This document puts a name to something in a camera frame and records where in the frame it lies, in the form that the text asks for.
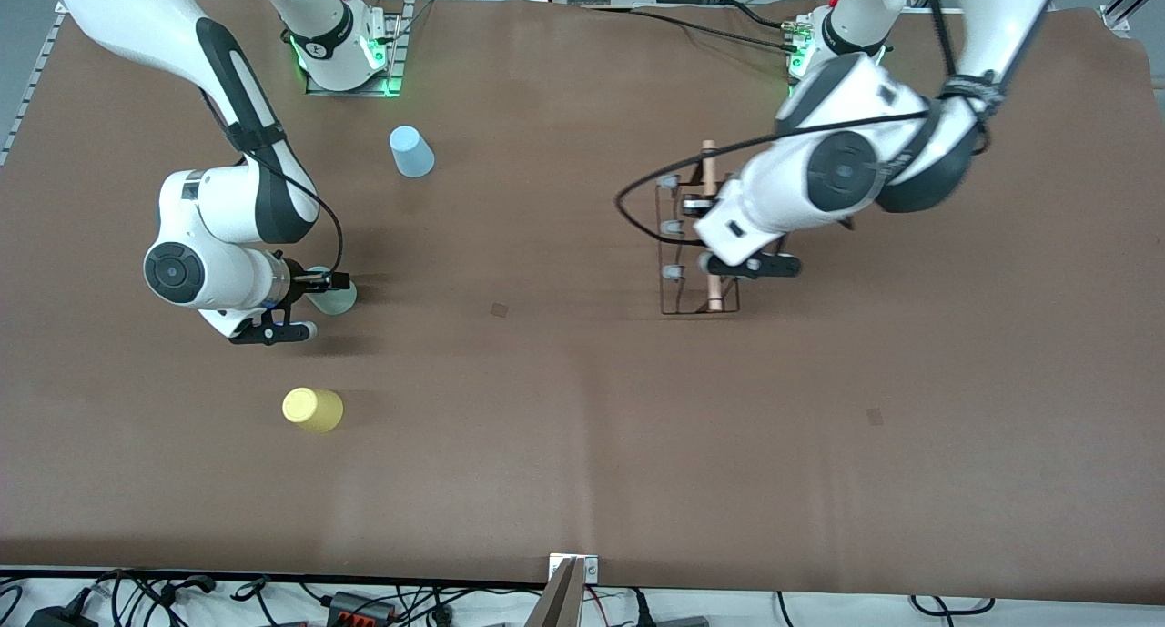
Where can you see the black and orange connector box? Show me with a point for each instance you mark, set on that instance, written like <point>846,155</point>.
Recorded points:
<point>359,606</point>

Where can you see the aluminium corner bracket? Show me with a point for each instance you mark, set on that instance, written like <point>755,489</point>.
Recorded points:
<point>1115,19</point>

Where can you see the aluminium arm base plate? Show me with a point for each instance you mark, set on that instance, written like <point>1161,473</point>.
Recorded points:
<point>346,92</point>

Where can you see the grey camera support beam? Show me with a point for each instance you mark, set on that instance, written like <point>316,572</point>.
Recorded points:
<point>560,604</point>

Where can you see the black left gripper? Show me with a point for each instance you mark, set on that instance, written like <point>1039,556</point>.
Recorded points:
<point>698,206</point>

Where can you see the light blue plastic cup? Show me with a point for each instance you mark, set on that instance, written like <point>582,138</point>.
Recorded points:
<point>411,154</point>

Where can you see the yellow plastic cup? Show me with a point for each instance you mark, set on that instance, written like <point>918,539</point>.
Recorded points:
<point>311,409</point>

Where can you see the mint green plastic cup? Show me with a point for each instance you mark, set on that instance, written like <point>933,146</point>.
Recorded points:
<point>339,302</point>

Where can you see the small aluminium edge bracket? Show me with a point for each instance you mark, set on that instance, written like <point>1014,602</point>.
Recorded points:
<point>590,570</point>

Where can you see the black power adapter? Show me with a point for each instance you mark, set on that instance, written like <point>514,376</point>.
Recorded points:
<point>59,618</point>

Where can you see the perforated aluminium rail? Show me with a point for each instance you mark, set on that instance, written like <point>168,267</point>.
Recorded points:
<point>30,90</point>

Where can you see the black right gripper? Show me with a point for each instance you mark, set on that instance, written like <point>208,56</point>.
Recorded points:
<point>298,281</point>

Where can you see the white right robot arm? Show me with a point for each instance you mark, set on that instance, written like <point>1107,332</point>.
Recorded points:
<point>136,17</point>

